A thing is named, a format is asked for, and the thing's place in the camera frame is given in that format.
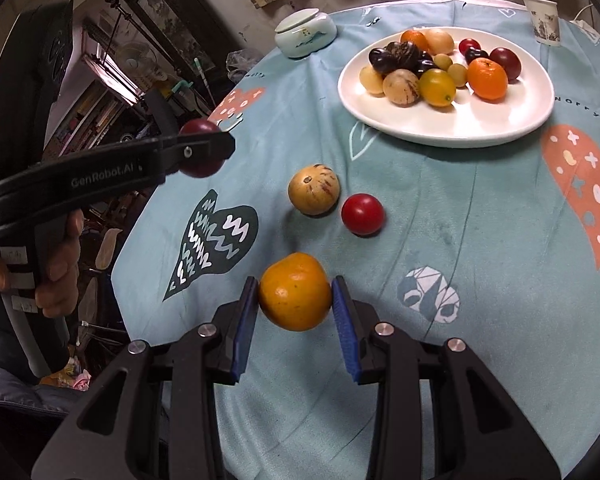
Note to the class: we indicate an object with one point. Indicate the orange mandarin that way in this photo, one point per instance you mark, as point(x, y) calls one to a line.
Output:
point(413, 38)
point(487, 80)

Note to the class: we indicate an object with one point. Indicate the dark framed picture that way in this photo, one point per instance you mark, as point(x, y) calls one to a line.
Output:
point(165, 15)

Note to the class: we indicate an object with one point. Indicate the small green plum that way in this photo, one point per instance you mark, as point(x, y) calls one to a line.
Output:
point(443, 61)
point(458, 75)

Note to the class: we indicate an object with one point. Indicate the red tomato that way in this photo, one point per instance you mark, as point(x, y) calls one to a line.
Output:
point(362, 214)

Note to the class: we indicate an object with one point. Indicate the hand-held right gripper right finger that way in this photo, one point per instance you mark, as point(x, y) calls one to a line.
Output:
point(347, 330)

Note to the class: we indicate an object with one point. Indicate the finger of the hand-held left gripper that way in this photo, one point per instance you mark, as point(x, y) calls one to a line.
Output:
point(161, 115)
point(200, 152)

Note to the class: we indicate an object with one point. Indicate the clear plastic bag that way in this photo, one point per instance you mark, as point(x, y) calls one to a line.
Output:
point(240, 65)

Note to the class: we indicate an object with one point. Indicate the standing fan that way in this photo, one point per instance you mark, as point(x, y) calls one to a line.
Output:
point(135, 62)

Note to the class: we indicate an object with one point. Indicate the person's left hand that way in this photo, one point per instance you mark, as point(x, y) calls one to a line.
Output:
point(62, 270)

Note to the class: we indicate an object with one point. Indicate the bookshelf with books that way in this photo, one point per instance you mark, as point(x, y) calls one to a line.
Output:
point(90, 115)

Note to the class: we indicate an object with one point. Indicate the white lidded ceramic jar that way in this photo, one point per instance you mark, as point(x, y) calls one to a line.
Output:
point(305, 37)

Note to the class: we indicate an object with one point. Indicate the yellow orange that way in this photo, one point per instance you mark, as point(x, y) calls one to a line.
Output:
point(295, 291)
point(437, 88)

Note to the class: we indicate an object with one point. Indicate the tan striped pepino melon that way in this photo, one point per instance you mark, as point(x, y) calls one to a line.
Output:
point(313, 190)

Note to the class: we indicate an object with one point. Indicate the dark purple plum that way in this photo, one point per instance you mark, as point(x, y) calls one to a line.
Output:
point(380, 59)

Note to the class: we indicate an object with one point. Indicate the tan smooth pepino melon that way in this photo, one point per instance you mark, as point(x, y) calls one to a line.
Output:
point(440, 40)

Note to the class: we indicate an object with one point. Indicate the white round plate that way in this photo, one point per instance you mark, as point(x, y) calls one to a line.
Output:
point(480, 120)

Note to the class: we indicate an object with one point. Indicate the printed paper cup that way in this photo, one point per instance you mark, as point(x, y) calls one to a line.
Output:
point(542, 22)

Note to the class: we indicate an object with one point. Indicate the small dark plum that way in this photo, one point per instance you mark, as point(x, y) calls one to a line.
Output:
point(476, 56)

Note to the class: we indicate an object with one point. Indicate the tan speckled pepino melon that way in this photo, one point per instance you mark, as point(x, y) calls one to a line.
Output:
point(401, 88)

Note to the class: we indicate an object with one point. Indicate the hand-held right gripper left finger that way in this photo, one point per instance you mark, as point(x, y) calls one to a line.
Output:
point(245, 330)

